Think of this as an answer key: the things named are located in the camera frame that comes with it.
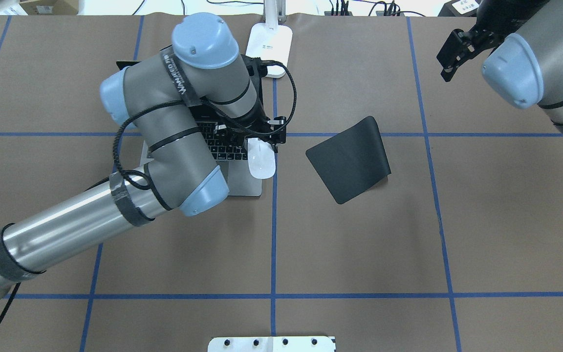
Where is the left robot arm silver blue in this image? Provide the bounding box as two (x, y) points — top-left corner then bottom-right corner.
(0, 13), (295, 299)

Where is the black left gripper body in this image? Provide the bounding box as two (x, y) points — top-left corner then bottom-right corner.
(213, 54), (288, 147)

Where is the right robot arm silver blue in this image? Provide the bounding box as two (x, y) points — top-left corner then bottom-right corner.
(481, 0), (563, 134)

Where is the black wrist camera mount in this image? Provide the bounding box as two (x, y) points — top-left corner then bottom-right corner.
(436, 27), (495, 82)

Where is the grey laptop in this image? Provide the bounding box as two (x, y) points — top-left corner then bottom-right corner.
(139, 54), (268, 198)

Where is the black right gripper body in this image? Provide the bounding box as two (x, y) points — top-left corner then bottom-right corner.
(475, 0), (531, 47)

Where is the white desk lamp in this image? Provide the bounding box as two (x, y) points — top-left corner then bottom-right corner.
(246, 0), (293, 66)

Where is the black camera cable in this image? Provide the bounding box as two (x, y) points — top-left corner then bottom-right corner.
(111, 60), (298, 191)

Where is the white computer mouse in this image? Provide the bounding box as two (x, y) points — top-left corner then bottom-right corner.
(247, 138), (276, 179)

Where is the black mouse pad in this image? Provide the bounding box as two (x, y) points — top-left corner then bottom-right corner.
(305, 115), (392, 205)

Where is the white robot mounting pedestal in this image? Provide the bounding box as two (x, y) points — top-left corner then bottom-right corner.
(207, 336), (337, 352)

